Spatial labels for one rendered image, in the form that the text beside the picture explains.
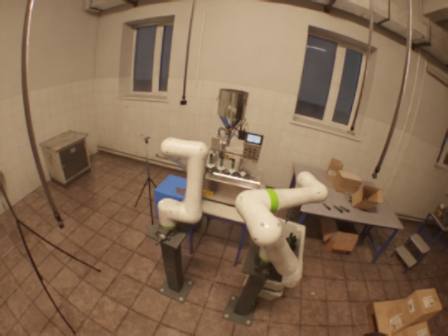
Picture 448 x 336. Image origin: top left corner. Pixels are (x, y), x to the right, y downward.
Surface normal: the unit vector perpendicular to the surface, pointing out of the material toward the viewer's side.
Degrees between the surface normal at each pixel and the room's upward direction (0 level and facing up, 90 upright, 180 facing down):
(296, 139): 90
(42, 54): 90
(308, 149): 90
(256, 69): 90
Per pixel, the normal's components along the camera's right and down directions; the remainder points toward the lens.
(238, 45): -0.25, 0.43
